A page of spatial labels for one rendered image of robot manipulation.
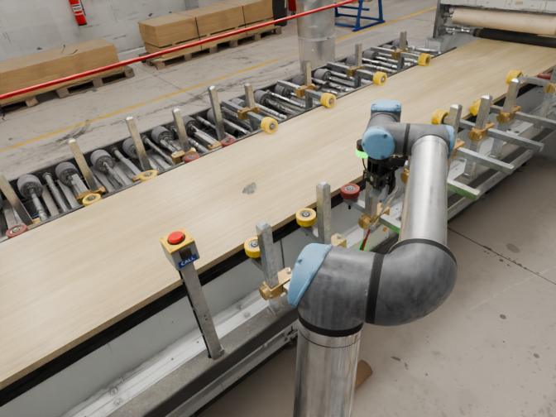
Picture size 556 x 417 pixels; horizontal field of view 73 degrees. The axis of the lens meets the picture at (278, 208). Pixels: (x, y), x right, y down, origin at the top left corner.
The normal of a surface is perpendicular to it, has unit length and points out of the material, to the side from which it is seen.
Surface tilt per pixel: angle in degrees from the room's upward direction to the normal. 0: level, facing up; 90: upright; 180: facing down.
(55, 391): 90
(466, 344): 0
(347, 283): 42
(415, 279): 36
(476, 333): 0
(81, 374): 90
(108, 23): 90
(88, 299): 0
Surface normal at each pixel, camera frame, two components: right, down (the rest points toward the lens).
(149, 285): -0.10, -0.79
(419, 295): 0.26, 0.04
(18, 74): 0.62, 0.43
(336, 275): -0.26, -0.35
